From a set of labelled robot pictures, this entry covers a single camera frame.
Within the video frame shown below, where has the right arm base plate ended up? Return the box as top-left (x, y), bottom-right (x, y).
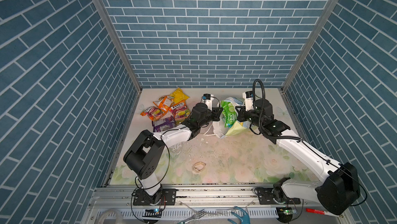
top-left (253, 187), bottom-right (301, 205)

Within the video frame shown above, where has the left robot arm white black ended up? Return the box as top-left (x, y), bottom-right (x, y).
top-left (123, 103), bottom-right (223, 197)

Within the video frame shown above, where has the red white marker pen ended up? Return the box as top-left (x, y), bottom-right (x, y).
top-left (306, 208), bottom-right (339, 217)

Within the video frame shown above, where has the yellow snack packet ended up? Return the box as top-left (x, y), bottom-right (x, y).
top-left (170, 88), bottom-right (189, 104)

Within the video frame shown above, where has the white corrugated hose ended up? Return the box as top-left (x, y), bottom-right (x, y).
top-left (98, 209), bottom-right (124, 224)

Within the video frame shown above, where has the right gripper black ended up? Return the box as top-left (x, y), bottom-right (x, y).
top-left (235, 104), bottom-right (264, 130)

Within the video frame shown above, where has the beige rubber band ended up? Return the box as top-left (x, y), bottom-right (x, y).
top-left (192, 162), bottom-right (206, 173)

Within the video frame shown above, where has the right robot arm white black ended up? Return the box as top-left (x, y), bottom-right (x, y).
top-left (235, 99), bottom-right (361, 215)

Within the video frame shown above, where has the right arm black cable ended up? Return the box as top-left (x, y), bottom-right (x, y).
top-left (252, 79), bottom-right (368, 207)

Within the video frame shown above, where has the green snack packet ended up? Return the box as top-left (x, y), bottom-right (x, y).
top-left (221, 101), bottom-right (237, 128)

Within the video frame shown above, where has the teal plastic tool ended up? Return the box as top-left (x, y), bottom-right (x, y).
top-left (231, 206), bottom-right (251, 224)

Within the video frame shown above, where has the purple snack packet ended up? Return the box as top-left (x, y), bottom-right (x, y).
top-left (152, 117), bottom-right (176, 133)

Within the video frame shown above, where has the orange snack packet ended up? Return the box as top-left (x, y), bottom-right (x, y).
top-left (153, 95), bottom-right (174, 112)

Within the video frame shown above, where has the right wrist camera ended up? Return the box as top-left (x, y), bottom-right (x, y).
top-left (243, 90), bottom-right (254, 111)

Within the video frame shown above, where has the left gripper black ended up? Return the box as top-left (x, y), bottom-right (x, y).
top-left (196, 106), bottom-right (223, 129)

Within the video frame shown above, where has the pink colourful candy packet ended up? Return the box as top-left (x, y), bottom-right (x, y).
top-left (170, 100), bottom-right (191, 124)

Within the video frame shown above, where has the floral paper gift bag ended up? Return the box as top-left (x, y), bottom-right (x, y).
top-left (209, 97), bottom-right (250, 138)

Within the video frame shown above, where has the metal fork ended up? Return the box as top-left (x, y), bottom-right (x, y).
top-left (178, 210), bottom-right (206, 224)

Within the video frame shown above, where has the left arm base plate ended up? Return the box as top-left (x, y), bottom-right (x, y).
top-left (132, 188), bottom-right (177, 206)

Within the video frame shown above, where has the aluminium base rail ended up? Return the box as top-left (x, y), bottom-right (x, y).
top-left (88, 183), bottom-right (322, 208)

